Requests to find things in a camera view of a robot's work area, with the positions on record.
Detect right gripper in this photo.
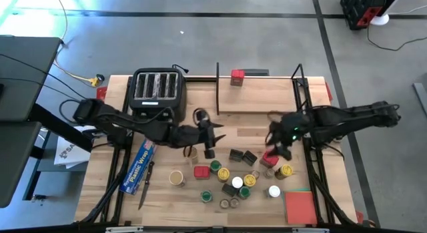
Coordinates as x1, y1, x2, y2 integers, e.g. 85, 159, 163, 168
265, 113, 297, 162

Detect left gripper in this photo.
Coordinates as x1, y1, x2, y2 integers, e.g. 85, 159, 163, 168
186, 118, 228, 160

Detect black spice tin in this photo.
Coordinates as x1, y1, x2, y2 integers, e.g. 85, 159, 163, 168
228, 148, 244, 163
242, 150, 258, 167
222, 183, 239, 198

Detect beige-lid furikake jar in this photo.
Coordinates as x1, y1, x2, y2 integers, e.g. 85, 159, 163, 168
168, 170, 186, 188

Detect wooden shelf black metal ends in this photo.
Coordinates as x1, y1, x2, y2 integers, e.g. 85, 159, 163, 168
215, 61, 308, 118

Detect red flexible mat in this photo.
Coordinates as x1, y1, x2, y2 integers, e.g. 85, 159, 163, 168
284, 191, 318, 226

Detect black four-slot toaster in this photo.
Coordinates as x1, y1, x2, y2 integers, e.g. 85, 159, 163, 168
128, 67, 187, 124

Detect blue plastic wrap box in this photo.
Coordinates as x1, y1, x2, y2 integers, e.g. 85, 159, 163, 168
119, 138, 157, 196

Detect white printed paper bag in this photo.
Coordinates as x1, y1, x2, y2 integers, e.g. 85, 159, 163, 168
53, 125, 97, 170

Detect grey metal bar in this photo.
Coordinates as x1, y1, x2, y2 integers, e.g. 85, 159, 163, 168
412, 81, 427, 118

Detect black desk support beam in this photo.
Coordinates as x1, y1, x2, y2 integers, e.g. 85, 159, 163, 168
28, 103, 95, 153

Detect black red crate stack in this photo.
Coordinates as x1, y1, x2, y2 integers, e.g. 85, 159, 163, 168
340, 0, 388, 31

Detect white floor stand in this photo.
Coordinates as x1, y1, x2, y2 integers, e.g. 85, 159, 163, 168
370, 0, 406, 27

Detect dark grey desk panel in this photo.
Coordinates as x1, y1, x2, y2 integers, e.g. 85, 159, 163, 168
0, 35, 63, 122
0, 121, 43, 209

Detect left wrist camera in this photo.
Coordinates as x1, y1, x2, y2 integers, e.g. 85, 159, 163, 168
194, 108, 210, 126

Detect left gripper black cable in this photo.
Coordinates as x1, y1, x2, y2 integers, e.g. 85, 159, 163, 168
192, 107, 210, 124

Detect black aluminium rig frame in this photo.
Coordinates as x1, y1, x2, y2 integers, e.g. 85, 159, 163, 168
75, 74, 368, 227

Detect black-handled kitchen knife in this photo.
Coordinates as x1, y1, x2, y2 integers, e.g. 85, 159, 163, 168
137, 160, 155, 211

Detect silver metal bracket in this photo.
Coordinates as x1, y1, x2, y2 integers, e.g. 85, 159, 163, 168
105, 226, 145, 233
291, 227, 330, 233

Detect yellow black cable plug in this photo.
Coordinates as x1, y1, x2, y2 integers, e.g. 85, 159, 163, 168
89, 73, 105, 88

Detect yellow extension cable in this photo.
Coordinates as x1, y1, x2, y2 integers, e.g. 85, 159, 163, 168
53, 0, 101, 87

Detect black floor cable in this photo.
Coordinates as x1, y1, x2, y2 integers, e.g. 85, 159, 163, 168
366, 24, 427, 52

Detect thin black desk cable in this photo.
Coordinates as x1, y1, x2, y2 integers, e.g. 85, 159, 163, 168
0, 52, 87, 100
0, 76, 81, 102

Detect white floor cable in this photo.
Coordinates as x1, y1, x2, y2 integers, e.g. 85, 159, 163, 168
388, 5, 427, 15

